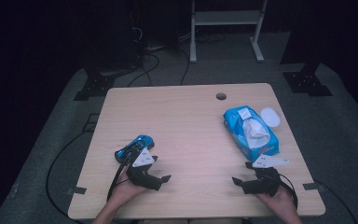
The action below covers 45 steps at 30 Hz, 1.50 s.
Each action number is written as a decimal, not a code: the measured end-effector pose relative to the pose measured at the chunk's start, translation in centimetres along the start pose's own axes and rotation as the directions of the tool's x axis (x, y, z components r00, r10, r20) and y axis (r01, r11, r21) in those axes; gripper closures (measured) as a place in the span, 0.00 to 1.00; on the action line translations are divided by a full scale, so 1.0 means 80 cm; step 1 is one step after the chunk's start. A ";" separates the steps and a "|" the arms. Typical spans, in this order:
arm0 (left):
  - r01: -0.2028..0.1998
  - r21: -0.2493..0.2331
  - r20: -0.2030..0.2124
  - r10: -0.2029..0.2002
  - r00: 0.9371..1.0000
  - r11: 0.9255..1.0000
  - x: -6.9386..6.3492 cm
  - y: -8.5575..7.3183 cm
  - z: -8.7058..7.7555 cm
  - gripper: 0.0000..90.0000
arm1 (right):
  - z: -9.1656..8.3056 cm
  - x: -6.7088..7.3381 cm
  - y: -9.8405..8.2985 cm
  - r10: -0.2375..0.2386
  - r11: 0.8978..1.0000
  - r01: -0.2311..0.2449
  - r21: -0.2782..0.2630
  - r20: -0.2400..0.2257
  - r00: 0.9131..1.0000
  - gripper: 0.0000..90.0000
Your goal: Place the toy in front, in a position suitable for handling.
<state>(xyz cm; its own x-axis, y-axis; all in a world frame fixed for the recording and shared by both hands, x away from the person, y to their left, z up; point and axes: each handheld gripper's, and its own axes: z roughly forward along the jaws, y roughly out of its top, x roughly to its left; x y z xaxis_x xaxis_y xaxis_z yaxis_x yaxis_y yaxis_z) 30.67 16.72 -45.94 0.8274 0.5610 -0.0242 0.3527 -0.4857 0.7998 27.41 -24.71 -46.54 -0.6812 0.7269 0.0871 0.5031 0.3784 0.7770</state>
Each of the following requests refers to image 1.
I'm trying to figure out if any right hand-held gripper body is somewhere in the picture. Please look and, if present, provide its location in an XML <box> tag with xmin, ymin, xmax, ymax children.
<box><xmin>241</xmin><ymin>154</ymin><xmax>291</xmax><ymax>198</ymax></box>

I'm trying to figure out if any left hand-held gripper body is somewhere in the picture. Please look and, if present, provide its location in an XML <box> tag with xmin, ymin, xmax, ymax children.
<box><xmin>125</xmin><ymin>147</ymin><xmax>163</xmax><ymax>191</ymax></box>

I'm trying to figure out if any white wet wipe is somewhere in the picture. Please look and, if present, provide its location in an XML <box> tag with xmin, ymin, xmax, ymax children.
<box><xmin>241</xmin><ymin>117</ymin><xmax>271</xmax><ymax>150</ymax></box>

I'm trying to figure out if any blue wet wipes pack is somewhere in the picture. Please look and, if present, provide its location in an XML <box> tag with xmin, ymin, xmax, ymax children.
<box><xmin>223</xmin><ymin>105</ymin><xmax>281</xmax><ymax>163</ymax></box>

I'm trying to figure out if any person's left hand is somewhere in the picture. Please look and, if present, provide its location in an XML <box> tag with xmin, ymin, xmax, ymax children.
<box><xmin>109</xmin><ymin>171</ymin><xmax>149</xmax><ymax>205</ymax></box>

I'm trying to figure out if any person's right hand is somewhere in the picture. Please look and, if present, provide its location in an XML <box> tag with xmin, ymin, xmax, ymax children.
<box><xmin>255</xmin><ymin>185</ymin><xmax>298</xmax><ymax>217</ymax></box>

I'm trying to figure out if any grey tape strip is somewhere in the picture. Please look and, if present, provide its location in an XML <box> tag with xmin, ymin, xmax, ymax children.
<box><xmin>302</xmin><ymin>182</ymin><xmax>327</xmax><ymax>192</ymax></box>
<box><xmin>66</xmin><ymin>186</ymin><xmax>88</xmax><ymax>196</ymax></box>

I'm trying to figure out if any white oval lid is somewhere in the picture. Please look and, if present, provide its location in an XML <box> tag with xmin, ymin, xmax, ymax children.
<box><xmin>259</xmin><ymin>106</ymin><xmax>282</xmax><ymax>129</ymax></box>

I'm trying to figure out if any black stand base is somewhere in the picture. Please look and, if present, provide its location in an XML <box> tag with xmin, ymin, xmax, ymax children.
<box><xmin>73</xmin><ymin>66</ymin><xmax>117</xmax><ymax>102</ymax></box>
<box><xmin>282</xmin><ymin>62</ymin><xmax>334</xmax><ymax>98</ymax></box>

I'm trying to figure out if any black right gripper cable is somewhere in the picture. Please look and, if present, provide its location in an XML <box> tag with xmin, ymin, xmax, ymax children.
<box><xmin>276</xmin><ymin>172</ymin><xmax>299</xmax><ymax>210</ymax></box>

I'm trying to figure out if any long black floor cable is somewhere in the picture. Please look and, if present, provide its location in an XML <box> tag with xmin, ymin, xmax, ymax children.
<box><xmin>45</xmin><ymin>113</ymin><xmax>102</xmax><ymax>224</ymax></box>

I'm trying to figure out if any bundle of black cables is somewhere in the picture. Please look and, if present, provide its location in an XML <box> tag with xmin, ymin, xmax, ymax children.
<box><xmin>195</xmin><ymin>32</ymin><xmax>227</xmax><ymax>45</ymax></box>

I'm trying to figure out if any white metal stand frame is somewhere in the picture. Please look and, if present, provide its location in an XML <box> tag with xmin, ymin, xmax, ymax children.
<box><xmin>189</xmin><ymin>0</ymin><xmax>269</xmax><ymax>64</ymax></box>

